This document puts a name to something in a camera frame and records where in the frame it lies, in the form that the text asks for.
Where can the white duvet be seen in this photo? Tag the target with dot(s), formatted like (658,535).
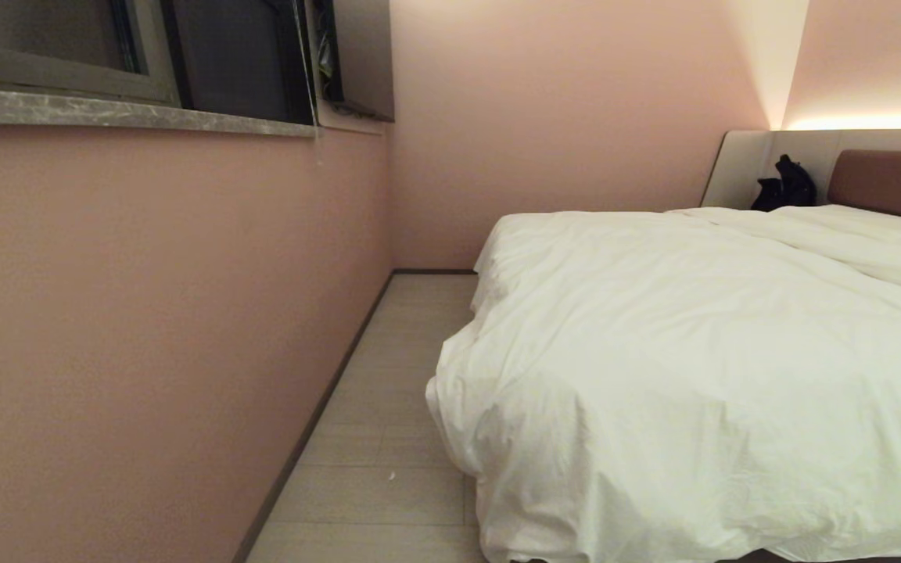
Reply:
(677,375)

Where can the pale padded headboard panel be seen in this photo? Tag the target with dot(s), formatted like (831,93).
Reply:
(740,168)

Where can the black bag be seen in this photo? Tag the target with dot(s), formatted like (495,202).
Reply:
(791,188)

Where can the grey marble window sill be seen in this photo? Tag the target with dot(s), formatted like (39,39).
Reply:
(122,113)

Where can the white pillow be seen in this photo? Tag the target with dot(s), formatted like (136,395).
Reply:
(873,227)

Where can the brown headboard cushion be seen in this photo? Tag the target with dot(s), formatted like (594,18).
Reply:
(892,184)

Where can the window with grey frame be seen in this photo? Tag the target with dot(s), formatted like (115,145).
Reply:
(184,51)

